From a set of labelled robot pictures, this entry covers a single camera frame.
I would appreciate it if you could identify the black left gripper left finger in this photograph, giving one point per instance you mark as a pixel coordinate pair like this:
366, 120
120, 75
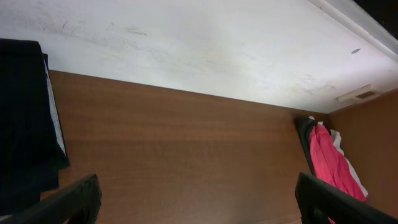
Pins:
78, 203

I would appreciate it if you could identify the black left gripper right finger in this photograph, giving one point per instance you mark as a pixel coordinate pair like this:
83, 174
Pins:
320, 202

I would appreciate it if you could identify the dark navy shorts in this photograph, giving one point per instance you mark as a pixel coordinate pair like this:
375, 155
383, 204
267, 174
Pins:
32, 146

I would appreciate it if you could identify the red garment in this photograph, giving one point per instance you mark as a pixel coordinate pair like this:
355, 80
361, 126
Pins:
329, 161

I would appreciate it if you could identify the white garment in pile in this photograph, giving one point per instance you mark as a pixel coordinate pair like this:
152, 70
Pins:
340, 149

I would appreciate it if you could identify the black garment in pile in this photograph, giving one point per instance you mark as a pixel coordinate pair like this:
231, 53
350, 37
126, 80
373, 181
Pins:
304, 126

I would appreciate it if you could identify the white wall vent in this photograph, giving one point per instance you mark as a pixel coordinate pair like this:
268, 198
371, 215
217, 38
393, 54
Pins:
364, 93

